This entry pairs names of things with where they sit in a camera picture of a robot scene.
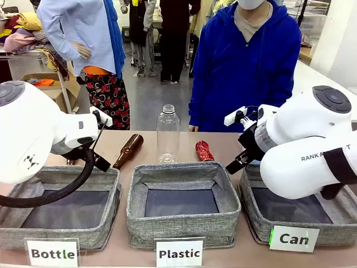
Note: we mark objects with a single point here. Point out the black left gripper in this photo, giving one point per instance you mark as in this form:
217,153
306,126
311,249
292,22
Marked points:
76,154

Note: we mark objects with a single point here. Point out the colourful clothes pile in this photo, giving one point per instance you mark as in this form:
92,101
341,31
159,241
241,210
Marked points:
22,30

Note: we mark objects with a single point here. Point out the white Plastic label sign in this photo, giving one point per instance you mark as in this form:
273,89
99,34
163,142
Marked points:
179,253

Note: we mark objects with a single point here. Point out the black stand pole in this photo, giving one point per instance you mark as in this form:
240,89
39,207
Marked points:
302,12

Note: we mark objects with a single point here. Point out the open cardboard box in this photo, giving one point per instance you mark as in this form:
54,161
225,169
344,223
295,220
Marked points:
55,89

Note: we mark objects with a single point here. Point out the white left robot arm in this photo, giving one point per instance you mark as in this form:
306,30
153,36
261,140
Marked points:
33,134

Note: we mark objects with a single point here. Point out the clear plastic bottle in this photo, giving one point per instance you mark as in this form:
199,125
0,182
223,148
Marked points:
168,134

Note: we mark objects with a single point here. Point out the blue hoodie person right forearm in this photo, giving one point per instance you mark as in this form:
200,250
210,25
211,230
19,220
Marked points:
199,103

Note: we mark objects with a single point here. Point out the white table with clothes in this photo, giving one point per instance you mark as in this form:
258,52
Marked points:
65,92

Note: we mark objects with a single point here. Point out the person in black coat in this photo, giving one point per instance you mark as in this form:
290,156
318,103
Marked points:
174,39

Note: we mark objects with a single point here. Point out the white Can label sign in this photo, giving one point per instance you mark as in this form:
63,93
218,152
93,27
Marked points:
293,239

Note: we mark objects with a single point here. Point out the person in blue hoodie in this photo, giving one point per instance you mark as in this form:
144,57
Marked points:
240,72

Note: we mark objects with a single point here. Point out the grey fabric basket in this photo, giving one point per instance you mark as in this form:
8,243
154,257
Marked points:
181,226
92,234
293,223

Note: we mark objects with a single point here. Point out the person in light blue shirt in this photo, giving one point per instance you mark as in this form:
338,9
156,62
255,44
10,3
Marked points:
92,42

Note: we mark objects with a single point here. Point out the light blue shirt person hand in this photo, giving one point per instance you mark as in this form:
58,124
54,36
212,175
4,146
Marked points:
83,50

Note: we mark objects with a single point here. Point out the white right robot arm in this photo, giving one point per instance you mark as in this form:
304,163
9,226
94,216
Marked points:
304,145

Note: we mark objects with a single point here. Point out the white rounded table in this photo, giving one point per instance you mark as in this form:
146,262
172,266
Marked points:
315,76

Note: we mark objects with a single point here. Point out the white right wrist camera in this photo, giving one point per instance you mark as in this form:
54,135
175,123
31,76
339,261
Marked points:
232,116

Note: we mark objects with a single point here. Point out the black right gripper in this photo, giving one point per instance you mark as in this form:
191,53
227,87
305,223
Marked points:
253,145

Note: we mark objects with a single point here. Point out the white Bottle label sign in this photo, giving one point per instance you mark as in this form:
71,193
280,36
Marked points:
53,253

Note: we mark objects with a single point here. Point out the blue hoodie person right hand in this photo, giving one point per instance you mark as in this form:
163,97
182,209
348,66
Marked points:
193,128

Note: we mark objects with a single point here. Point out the blue hoodie person left forearm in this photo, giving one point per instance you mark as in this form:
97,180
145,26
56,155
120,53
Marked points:
280,89

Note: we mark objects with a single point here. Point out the person in grey trousers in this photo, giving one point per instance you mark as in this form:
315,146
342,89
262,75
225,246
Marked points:
143,42

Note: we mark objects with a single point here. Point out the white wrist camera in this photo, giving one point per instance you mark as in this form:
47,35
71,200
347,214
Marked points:
232,116
107,118

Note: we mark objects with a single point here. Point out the red crushed can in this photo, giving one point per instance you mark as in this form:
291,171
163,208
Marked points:
203,152

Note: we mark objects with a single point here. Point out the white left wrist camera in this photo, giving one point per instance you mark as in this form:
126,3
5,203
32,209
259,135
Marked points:
107,118

